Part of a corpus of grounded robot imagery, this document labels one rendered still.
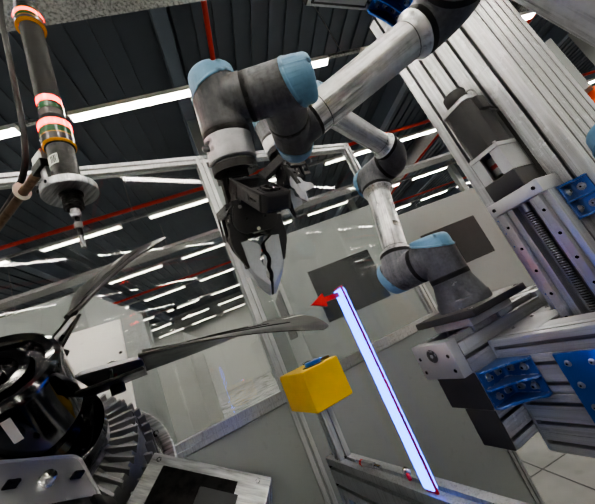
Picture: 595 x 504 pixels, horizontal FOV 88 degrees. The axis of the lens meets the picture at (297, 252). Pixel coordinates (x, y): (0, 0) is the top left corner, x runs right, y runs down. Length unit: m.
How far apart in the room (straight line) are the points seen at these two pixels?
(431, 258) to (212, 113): 0.72
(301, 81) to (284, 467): 1.12
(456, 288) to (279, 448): 0.77
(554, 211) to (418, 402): 0.94
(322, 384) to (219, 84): 0.61
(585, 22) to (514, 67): 0.39
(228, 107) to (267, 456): 1.05
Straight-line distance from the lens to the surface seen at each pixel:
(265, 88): 0.51
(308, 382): 0.73
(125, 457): 0.50
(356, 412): 1.35
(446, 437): 1.61
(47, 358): 0.42
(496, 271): 4.78
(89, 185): 0.54
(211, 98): 0.52
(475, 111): 0.98
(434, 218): 4.58
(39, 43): 0.74
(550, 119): 0.98
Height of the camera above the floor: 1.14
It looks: 15 degrees up
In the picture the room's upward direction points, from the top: 24 degrees counter-clockwise
